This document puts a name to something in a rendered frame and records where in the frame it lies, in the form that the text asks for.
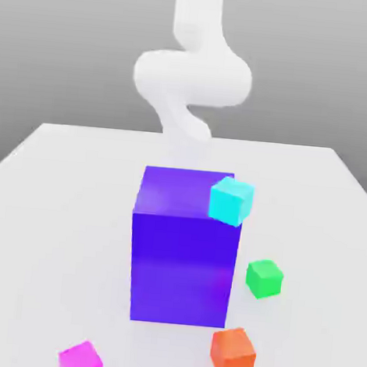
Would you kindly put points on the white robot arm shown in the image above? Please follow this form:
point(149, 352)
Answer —
point(192, 77)

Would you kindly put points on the small cyan cube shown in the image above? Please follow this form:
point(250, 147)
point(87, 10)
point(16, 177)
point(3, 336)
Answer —
point(230, 201)

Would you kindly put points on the small green cube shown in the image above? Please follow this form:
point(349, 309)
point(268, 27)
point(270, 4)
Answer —
point(264, 279)

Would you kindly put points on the small orange cube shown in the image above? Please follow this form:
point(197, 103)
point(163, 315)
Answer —
point(233, 354)

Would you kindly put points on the small magenta cube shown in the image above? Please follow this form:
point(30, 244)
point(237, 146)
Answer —
point(81, 360)

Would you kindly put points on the large purple box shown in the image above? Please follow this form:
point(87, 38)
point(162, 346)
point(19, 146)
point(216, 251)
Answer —
point(181, 264)

